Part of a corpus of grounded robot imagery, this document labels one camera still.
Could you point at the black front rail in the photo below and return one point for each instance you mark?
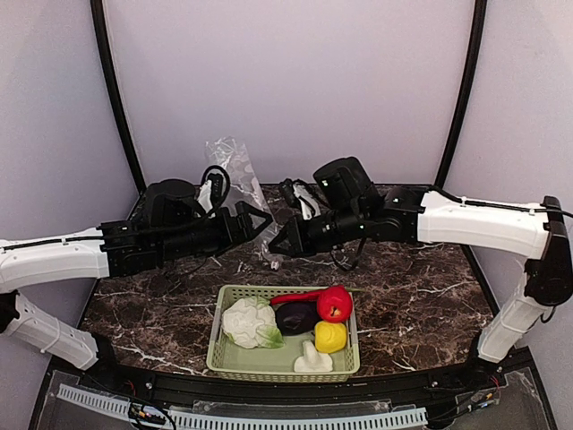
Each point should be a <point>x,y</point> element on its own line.
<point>437,388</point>

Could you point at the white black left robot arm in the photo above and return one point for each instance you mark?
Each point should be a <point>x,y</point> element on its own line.
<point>171,220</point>

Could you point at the green plastic basket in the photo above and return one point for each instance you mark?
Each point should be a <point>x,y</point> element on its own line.
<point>274,365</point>

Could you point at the black right frame post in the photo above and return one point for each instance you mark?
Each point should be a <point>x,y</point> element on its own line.
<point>464,92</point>

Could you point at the purple eggplant toy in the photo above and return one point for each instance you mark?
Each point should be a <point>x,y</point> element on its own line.
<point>296,318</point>

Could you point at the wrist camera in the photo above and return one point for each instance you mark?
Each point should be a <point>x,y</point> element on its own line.
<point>215,187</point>
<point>301,196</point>

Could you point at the white cauliflower toy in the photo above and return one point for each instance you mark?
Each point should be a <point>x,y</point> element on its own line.
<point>250,322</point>

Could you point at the black frame post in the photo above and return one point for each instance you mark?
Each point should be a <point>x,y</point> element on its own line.
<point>464,92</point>
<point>114,96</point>

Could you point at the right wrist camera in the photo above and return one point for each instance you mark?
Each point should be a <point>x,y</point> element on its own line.
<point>301,196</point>

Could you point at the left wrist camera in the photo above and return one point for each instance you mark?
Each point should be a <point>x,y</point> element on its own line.
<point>215,187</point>

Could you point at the clear zip top bag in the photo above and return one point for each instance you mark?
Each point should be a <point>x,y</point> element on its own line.
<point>232,155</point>

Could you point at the black left frame post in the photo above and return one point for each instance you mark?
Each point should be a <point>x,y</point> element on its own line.
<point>114,96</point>

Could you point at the red chili pepper toy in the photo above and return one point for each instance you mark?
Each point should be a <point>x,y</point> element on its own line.
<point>293,296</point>

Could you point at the white mushroom toy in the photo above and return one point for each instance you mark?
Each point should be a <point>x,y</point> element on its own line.
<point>312,361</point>

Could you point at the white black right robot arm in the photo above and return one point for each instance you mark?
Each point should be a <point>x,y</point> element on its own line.
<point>427,215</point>

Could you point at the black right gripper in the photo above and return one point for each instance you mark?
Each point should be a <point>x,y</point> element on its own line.
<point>298,236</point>

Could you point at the white cable duct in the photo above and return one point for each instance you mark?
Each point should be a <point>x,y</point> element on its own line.
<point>223,415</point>

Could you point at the yellow bell pepper toy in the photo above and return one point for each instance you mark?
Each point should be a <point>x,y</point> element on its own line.
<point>330,337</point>

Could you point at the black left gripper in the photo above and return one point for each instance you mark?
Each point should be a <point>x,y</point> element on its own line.
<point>240,224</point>

